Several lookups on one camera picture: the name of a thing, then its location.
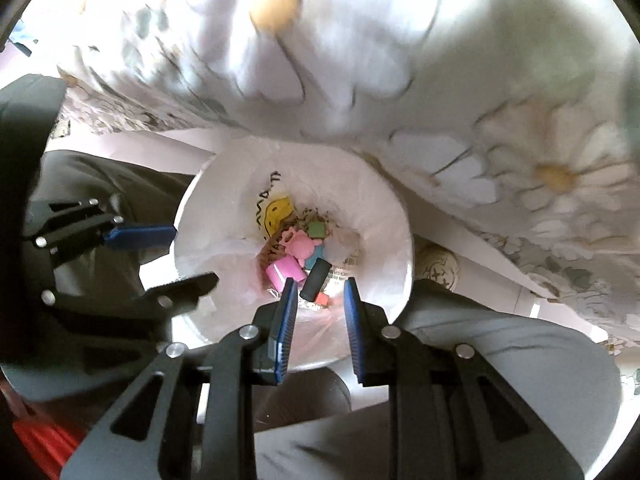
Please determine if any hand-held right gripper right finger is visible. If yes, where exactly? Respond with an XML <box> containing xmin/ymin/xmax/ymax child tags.
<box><xmin>343</xmin><ymin>276</ymin><xmax>583</xmax><ymax>480</ymax></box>

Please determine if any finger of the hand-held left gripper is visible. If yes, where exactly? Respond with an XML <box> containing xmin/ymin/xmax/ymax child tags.
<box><xmin>22</xmin><ymin>199</ymin><xmax>177</xmax><ymax>267</ymax></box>
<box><xmin>42</xmin><ymin>271</ymin><xmax>220</xmax><ymax>343</ymax></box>

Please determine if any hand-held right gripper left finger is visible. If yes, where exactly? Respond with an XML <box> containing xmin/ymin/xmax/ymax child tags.
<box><xmin>75</xmin><ymin>276</ymin><xmax>299</xmax><ymax>480</ymax></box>

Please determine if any black cylinder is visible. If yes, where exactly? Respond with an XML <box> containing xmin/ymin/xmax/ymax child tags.
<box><xmin>300</xmin><ymin>258</ymin><xmax>332</xmax><ymax>301</ymax></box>

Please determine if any magenta plastic box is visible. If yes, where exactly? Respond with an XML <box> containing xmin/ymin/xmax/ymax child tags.
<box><xmin>265</xmin><ymin>255</ymin><xmax>307</xmax><ymax>293</ymax></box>

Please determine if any pink plastic toy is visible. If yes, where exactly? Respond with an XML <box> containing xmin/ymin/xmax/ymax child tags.
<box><xmin>274</xmin><ymin>229</ymin><xmax>327</xmax><ymax>272</ymax></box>

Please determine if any person's left leg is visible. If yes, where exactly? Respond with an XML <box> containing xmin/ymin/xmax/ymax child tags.
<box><xmin>15</xmin><ymin>150</ymin><xmax>198</xmax><ymax>403</ymax></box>

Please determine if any person's leg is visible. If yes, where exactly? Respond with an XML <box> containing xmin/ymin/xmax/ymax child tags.
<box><xmin>15</xmin><ymin>150</ymin><xmax>198</xmax><ymax>403</ymax></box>
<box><xmin>252</xmin><ymin>280</ymin><xmax>623</xmax><ymax>480</ymax></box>

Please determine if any white patterned slipper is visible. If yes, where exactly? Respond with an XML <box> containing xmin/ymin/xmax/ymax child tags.
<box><xmin>417</xmin><ymin>245</ymin><xmax>460</xmax><ymax>291</ymax></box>

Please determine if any person's right leg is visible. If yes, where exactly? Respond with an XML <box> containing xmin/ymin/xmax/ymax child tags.
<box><xmin>252</xmin><ymin>280</ymin><xmax>623</xmax><ymax>480</ymax></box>

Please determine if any red striped object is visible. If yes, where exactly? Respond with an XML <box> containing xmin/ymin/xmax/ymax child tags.
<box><xmin>12</xmin><ymin>417</ymin><xmax>83</xmax><ymax>480</ymax></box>

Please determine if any floral bedspread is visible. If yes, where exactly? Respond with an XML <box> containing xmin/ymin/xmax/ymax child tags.
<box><xmin>20</xmin><ymin>0</ymin><xmax>640</xmax><ymax>361</ymax></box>

